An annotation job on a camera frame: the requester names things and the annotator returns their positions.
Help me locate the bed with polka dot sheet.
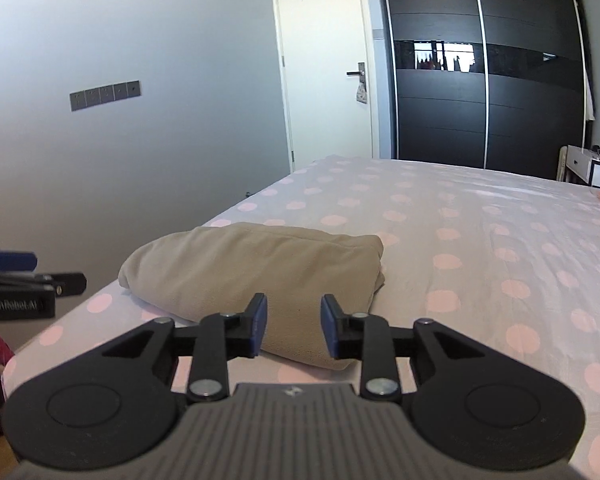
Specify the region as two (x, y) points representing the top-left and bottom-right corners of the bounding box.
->
(0, 154), (600, 480)

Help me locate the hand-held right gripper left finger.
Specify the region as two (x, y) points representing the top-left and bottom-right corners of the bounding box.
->
(102, 292), (269, 403)

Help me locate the white nightstand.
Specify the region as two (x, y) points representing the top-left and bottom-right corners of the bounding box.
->
(559, 145), (600, 190)

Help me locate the grey wall switch panel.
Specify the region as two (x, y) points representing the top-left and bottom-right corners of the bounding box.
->
(70, 79), (142, 112)

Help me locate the white door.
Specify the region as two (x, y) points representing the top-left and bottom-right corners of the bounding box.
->
(270, 0), (381, 175)

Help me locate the black sliding wardrobe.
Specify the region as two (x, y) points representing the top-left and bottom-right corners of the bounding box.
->
(377, 0), (593, 181)

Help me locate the white hanging garment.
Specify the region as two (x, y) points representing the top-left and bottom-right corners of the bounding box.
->
(582, 65), (597, 122)

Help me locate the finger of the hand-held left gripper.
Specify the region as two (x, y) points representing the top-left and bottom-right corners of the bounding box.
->
(0, 247), (39, 272)
(30, 272), (88, 297)

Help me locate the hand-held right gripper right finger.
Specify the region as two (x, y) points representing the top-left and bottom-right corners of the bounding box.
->
(320, 294), (486, 403)

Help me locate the beige fleece hoodie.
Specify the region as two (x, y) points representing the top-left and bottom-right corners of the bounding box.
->
(118, 222), (386, 372)

